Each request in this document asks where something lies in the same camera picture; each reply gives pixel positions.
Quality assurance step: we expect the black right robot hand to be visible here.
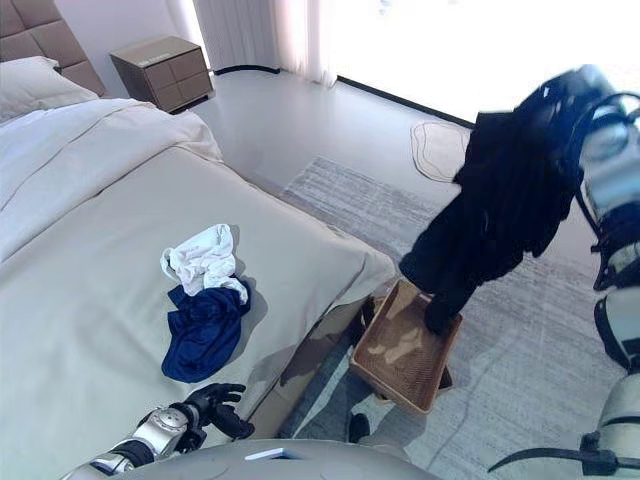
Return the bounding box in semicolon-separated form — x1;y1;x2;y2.
542;63;617;119

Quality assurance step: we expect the grey robot torso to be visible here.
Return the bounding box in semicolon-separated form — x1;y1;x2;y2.
74;438;431;480

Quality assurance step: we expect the brown wicker basket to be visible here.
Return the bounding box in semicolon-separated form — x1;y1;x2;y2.
349;278;464;416

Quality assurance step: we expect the beige pillow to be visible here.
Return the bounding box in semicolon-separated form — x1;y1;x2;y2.
0;55;99;124

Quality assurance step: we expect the bed with beige sheet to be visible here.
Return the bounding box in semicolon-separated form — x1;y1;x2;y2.
0;97;401;480

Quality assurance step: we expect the brown tufted headboard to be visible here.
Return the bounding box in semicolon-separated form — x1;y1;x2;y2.
0;0;106;99

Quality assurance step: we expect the brown nightstand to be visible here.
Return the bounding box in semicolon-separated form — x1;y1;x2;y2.
109;35;216;115

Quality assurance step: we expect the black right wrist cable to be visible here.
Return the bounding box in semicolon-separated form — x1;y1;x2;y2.
573;92;640;292

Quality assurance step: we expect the white folded duvet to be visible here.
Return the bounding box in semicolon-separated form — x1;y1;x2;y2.
0;98;224;261

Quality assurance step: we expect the silver right robot leg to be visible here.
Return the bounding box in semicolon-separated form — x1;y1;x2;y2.
348;402;374;445

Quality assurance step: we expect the black garment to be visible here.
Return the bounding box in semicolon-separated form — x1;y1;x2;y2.
398;82;586;336

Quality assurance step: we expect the sheer white curtain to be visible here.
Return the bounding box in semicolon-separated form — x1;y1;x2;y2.
192;0;339;86

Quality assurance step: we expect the tan bed base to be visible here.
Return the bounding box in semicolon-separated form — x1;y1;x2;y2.
239;294;389;436

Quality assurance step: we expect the small oval beige rug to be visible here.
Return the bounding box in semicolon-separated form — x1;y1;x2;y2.
410;121;474;184

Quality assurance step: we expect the large grey area rug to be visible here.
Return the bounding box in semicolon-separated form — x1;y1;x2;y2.
277;155;640;480

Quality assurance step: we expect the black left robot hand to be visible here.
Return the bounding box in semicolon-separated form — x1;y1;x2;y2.
187;382;254;441

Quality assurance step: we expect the white garment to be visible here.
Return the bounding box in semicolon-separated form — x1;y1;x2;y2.
159;223;251;304

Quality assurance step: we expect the navy blue garment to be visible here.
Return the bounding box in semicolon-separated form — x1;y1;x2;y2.
160;278;253;384

